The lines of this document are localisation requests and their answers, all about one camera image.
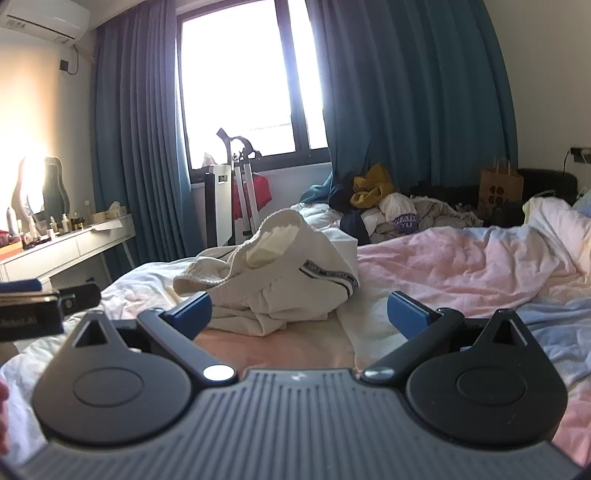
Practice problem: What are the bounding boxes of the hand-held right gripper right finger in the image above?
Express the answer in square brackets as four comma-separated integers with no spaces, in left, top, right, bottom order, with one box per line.
[359,291,533,385]

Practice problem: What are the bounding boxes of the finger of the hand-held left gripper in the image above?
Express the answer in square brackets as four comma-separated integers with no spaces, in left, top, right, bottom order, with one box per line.
[0,279,43,294]
[55,283,102,320]

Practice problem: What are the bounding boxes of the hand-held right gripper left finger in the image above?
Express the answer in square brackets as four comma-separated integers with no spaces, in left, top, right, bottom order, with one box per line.
[71,292,239,391]

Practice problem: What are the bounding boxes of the white pants with black stripe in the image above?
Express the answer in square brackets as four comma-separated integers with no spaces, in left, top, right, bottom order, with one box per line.
[173,209,360,337]

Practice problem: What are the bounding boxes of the pile of grey white clothes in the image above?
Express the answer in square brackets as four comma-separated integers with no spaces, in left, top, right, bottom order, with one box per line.
[410,194,485,232]

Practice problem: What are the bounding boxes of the white vanity desk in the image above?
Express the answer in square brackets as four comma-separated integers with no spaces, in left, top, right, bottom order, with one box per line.
[0,217,137,291]

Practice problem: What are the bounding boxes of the pastel pink blue blanket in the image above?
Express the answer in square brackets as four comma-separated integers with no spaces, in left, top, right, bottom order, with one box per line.
[0,196,591,457]

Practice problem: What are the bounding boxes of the row of cosmetic bottles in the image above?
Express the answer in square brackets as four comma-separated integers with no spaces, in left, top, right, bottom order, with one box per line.
[0,207,88,245]

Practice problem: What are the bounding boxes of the tissue box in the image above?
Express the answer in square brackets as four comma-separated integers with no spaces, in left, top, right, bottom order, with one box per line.
[90,201,127,226]

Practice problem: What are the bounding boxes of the wavy vanity mirror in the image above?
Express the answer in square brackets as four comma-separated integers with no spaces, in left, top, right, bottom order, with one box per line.
[11,156,71,222]

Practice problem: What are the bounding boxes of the white garment with purple print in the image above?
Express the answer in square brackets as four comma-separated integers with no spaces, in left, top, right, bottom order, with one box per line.
[362,193,422,240]

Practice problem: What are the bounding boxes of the dark navy garment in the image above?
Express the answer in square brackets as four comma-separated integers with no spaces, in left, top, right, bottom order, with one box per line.
[329,182,372,246]

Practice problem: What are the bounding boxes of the white panel heater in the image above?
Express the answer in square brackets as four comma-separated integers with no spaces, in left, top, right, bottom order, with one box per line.
[204,164,237,247]

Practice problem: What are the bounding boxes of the white crumpled duvet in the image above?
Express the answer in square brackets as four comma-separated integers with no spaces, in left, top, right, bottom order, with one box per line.
[291,200,358,247]

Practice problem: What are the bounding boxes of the mustard yellow garment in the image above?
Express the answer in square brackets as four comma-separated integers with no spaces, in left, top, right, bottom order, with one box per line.
[350,162,398,208]

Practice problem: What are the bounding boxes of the folding metal stand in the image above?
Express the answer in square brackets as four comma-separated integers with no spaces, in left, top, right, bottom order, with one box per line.
[216,129,263,243]

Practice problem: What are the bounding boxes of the red bag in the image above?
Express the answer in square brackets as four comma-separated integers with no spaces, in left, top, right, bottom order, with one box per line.
[231,174,271,220]

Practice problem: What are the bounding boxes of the teal garment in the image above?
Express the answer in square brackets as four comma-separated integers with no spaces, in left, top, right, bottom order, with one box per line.
[299,173,334,205]

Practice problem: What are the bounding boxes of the brown paper bag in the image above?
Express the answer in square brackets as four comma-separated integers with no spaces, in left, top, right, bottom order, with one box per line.
[478,157,525,220]

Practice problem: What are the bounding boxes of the blue curtain beside vanity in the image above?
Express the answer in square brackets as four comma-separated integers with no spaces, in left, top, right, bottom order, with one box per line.
[92,0,192,280]

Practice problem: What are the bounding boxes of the window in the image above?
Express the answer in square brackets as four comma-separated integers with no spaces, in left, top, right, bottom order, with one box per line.
[174,0,331,172]

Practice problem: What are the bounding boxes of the white air conditioner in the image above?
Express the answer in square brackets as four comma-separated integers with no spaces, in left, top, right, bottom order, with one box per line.
[0,0,90,44]

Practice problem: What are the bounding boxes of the wall socket with cable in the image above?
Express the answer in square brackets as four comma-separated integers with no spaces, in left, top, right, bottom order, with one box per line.
[563,146,591,174]

